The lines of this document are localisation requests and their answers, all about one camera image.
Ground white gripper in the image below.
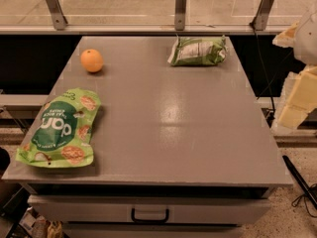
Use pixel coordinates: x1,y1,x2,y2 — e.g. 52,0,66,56
272,4,317,129

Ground green jalapeno chip bag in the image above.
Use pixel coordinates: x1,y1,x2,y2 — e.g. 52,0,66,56
167,36,227,66

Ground green rice chip bag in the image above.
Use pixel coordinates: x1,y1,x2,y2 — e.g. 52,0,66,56
16,88,101,169

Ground black rod on floor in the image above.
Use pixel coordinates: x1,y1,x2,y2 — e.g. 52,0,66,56
282,156,317,209

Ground orange fruit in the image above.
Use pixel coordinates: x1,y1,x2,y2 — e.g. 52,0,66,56
80,49,104,72

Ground snack packets under table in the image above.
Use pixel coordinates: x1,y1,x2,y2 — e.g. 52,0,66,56
19,207,64,238

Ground black hanging cable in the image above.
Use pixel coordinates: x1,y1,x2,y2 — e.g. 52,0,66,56
252,25,295,112

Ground right metal railing bracket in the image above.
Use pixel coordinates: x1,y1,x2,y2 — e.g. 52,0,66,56
250,0,274,31

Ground metal railing bracket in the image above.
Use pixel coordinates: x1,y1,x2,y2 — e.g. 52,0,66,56
250,0,274,31
46,0,67,30
174,0,187,31

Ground black cable on floor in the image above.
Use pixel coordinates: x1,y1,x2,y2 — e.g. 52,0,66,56
290,181,317,218

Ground middle metal railing bracket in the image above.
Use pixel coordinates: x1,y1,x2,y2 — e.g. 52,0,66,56
174,0,187,31

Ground left metal railing bracket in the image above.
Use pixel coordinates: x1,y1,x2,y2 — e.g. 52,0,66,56
46,0,67,30

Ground grey drawer with black handle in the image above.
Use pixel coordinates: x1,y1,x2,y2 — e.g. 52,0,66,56
29,195,269,225

